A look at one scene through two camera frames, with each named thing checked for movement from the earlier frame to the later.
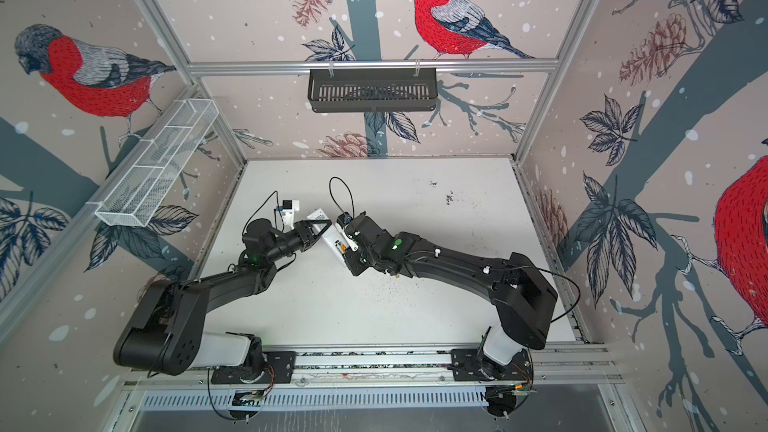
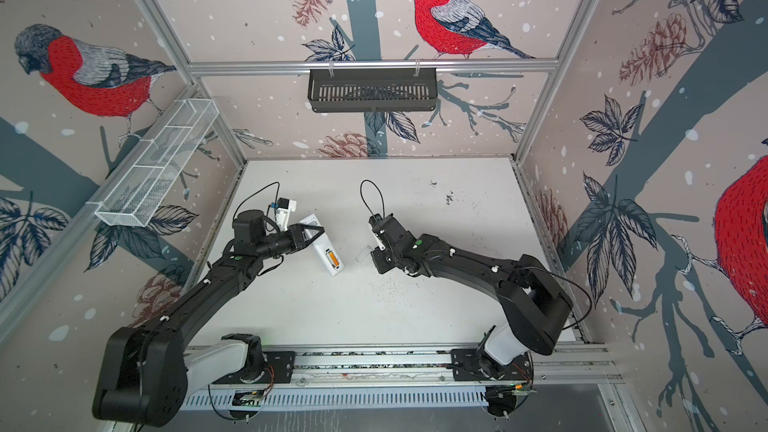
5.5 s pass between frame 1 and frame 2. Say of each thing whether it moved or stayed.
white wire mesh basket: stayed
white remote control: moved
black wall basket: stayed
